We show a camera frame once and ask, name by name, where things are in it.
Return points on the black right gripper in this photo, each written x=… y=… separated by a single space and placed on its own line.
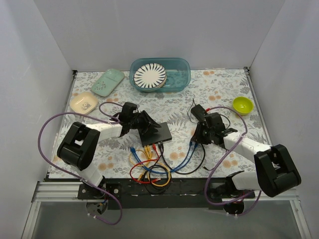
x=202 y=133

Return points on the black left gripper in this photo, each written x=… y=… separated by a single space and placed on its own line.
x=143 y=121

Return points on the black power adapter brick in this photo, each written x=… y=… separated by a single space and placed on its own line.
x=199 y=112

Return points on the black network switch box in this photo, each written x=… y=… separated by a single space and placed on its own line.
x=163 y=134

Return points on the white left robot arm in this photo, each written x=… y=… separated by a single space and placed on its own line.
x=79 y=144

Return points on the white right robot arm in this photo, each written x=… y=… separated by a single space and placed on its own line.
x=275 y=171

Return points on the floral table mat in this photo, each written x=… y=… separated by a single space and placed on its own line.
x=212 y=88

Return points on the lime green bowl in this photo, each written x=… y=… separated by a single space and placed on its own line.
x=242 y=105

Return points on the green rectangular ceramic dish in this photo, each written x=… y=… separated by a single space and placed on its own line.
x=107 y=82

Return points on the blue striped white plate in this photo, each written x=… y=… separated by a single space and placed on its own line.
x=149 y=76

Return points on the teal plastic basin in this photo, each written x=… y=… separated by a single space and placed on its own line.
x=177 y=70

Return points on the beige square panda dish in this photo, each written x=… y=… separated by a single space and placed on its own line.
x=83 y=103

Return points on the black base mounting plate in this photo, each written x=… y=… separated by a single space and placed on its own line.
x=181 y=193

